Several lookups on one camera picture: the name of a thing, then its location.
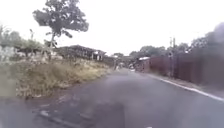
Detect white painted edge line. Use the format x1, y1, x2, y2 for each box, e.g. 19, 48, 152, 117
146, 73, 224, 103

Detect pole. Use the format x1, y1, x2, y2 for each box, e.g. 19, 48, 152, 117
169, 36, 177, 78

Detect distant trees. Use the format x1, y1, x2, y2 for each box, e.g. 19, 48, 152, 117
111, 45, 174, 64

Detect green bushes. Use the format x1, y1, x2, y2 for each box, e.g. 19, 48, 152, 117
0, 24, 51, 58

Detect dark trees behind fence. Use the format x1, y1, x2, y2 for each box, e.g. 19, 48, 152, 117
176, 22, 224, 56

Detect reddish brown fence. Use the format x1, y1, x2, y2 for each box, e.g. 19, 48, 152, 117
134, 51, 224, 88

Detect derelict dark-roofed building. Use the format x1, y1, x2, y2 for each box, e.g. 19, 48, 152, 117
56, 44, 116, 68

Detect large leafy tree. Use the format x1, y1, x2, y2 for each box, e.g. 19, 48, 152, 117
32, 0, 90, 56

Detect grey asphalt road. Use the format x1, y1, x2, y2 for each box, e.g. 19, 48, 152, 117
0, 68, 224, 128

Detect pale stone wall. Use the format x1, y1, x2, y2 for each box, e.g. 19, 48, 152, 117
0, 46, 64, 64

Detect overgrown grass verge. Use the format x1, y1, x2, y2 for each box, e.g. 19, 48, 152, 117
0, 59, 113, 99

